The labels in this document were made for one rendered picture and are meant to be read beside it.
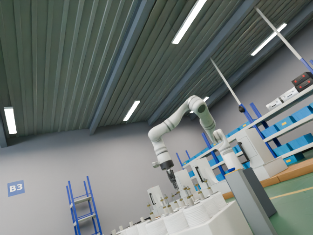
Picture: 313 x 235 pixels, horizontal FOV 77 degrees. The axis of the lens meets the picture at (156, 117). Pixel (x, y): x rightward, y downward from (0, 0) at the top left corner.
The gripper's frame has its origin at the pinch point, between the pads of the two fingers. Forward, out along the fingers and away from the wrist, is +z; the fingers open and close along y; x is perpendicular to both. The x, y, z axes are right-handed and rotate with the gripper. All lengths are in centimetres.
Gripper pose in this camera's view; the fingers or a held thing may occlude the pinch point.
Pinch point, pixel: (175, 187)
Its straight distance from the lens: 112.5
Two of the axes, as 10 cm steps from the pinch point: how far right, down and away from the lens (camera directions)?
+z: 3.6, 8.5, -3.8
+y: 1.5, 3.5, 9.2
